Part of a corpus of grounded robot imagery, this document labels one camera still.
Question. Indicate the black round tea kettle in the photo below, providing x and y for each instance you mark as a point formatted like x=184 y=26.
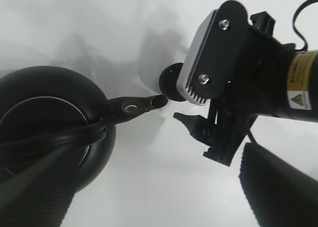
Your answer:
x=43 y=108

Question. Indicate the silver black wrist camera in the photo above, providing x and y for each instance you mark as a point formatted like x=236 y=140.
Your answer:
x=213 y=53

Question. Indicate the small black teacup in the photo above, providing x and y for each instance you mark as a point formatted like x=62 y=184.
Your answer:
x=168 y=80

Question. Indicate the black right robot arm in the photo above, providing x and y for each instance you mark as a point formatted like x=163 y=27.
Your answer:
x=295 y=84

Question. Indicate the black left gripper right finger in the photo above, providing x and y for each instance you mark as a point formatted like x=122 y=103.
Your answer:
x=279 y=195

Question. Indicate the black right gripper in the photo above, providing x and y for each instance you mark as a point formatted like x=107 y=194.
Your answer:
x=248 y=94

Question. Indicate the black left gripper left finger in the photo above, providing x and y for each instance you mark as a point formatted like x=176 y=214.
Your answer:
x=41 y=195

